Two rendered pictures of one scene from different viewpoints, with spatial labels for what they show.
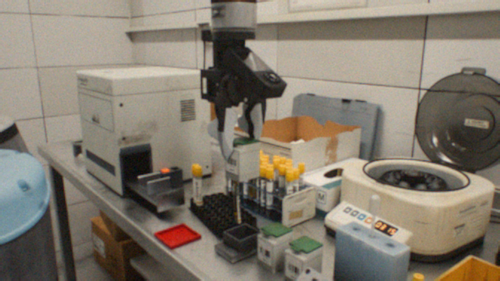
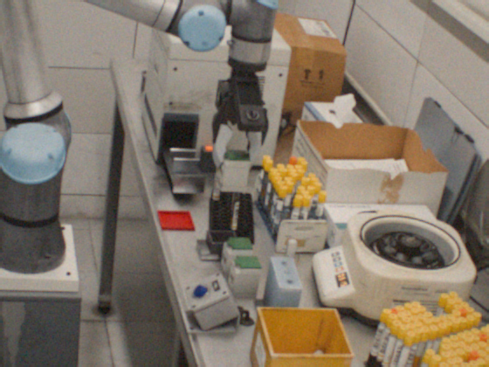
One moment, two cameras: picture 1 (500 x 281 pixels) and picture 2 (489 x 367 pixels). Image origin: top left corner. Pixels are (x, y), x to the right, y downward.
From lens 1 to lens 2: 1.20 m
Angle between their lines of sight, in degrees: 25
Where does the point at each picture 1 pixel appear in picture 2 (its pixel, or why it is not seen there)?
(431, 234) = (367, 297)
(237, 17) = (244, 53)
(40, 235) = (52, 185)
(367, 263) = (272, 290)
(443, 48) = not seen: outside the picture
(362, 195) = (347, 244)
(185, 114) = not seen: hidden behind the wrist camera
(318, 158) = (368, 192)
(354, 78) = (472, 107)
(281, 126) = (379, 135)
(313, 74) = (444, 79)
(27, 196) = (51, 162)
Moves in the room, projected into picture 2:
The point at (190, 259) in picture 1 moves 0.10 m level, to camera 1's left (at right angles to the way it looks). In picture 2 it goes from (170, 243) to (128, 225)
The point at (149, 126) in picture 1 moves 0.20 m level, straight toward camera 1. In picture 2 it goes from (203, 96) to (176, 128)
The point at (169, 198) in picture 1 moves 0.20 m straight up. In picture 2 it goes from (187, 183) to (199, 93)
